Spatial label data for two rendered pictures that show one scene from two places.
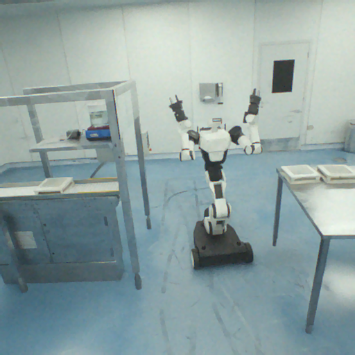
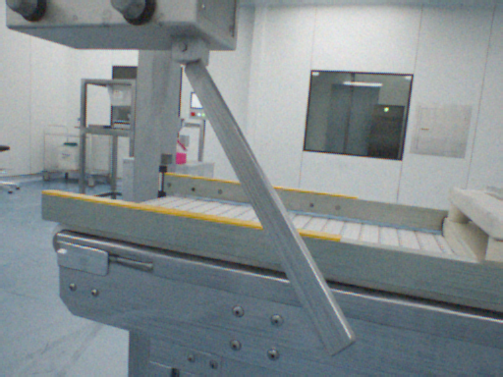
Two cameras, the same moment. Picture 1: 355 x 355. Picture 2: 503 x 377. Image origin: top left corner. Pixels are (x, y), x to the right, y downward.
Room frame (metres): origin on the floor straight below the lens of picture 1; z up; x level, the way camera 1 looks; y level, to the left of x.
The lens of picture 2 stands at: (2.58, 0.76, 1.07)
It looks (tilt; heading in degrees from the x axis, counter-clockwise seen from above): 9 degrees down; 195
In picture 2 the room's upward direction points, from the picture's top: 5 degrees clockwise
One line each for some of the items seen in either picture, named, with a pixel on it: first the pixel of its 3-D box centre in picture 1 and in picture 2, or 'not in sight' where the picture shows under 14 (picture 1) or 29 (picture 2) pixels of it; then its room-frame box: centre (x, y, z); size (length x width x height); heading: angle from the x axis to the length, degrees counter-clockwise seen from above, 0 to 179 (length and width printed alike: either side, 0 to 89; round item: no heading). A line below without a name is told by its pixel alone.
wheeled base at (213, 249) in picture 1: (215, 234); not in sight; (2.38, -0.41, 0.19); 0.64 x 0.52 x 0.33; 4
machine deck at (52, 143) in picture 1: (78, 141); not in sight; (2.08, 0.72, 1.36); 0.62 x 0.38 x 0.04; 87
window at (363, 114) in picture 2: not in sight; (356, 114); (-3.04, 0.67, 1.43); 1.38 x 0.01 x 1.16; 88
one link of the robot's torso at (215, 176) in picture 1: (212, 169); not in sight; (2.49, -0.40, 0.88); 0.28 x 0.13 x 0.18; 4
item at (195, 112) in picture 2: not in sight; (200, 127); (-0.67, -0.62, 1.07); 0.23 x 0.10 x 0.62; 88
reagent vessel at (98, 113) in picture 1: (98, 113); not in sight; (2.12, 0.53, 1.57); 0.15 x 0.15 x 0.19
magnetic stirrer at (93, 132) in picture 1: (101, 130); not in sight; (2.12, 0.53, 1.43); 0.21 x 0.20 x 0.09; 177
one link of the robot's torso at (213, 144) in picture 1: (213, 144); not in sight; (2.46, -0.40, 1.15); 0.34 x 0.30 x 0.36; 94
